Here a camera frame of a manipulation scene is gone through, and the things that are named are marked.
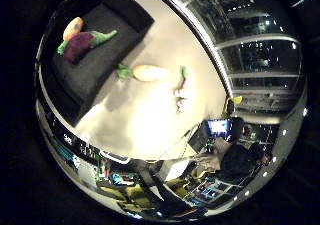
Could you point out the pink and green plush toy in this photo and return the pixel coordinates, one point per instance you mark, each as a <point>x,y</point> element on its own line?
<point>181,91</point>

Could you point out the long orange carrot plush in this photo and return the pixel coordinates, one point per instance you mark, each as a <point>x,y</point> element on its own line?
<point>150,72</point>

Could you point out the purple eggplant plush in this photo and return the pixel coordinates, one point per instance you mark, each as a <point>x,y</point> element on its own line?
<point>78,45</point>

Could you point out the black fabric container bin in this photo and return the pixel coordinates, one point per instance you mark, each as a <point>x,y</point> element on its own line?
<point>100,61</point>

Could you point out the open black laptop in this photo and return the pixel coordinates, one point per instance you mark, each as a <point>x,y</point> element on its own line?
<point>218,127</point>

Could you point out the small yellow object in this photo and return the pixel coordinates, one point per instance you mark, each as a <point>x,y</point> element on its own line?
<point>237,99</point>

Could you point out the person in dark clothes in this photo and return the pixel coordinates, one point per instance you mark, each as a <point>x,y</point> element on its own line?
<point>236,163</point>

